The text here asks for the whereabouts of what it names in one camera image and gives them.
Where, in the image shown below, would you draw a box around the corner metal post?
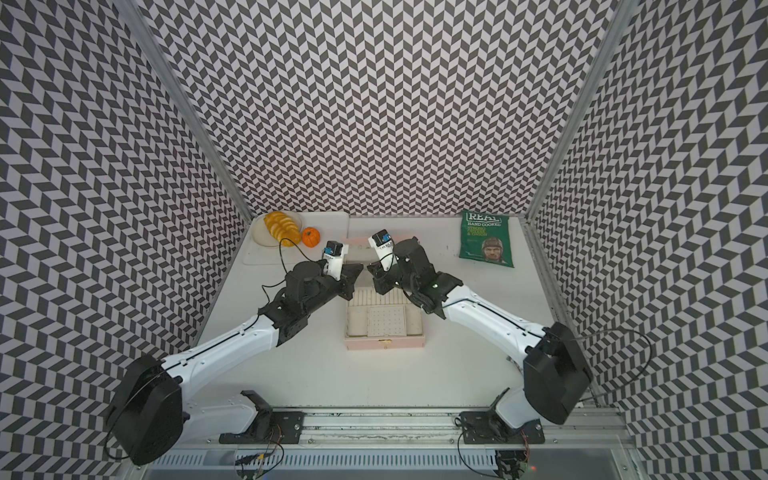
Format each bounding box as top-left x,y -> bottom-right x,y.
113,0 -> 253,222
524,0 -> 641,223

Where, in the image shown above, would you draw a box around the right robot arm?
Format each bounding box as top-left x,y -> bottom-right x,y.
367,230 -> 593,430

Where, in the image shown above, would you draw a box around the right base cables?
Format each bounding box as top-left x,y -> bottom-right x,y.
455,419 -> 538,480

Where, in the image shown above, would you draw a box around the left base cables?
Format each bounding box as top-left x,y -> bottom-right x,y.
235,424 -> 286,480

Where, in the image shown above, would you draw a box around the pink jewelry box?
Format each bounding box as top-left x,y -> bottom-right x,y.
344,238 -> 426,351

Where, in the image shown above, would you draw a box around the small orange fruit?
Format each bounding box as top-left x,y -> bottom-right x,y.
301,227 -> 321,248

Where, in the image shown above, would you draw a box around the green crisps bag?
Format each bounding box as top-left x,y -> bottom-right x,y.
459,210 -> 514,268

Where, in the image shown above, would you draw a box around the base cables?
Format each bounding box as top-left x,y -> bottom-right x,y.
455,419 -> 538,480
235,424 -> 286,480

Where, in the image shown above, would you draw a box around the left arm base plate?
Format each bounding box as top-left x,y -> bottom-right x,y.
219,411 -> 305,445

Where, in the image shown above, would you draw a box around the right corner metal post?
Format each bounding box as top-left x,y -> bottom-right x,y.
524,0 -> 641,223

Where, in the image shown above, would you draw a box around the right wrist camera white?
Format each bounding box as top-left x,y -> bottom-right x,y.
368,229 -> 395,271

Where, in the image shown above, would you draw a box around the left corner metal post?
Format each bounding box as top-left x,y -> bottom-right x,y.
113,0 -> 253,222

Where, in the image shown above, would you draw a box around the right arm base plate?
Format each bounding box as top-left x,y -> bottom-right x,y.
454,411 -> 545,445

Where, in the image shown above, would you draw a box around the sliced orange pieces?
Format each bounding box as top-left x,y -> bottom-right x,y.
263,211 -> 301,246

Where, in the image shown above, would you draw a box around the aluminium front rail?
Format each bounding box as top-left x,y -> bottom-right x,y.
176,407 -> 634,450

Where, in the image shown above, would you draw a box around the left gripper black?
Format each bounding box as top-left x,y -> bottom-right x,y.
303,262 -> 363,316

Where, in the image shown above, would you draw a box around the glass plate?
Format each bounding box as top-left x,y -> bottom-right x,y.
251,212 -> 302,248

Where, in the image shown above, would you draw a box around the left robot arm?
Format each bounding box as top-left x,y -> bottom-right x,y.
104,260 -> 363,466

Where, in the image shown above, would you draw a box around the white cutting board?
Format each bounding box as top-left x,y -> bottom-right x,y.
239,210 -> 349,266

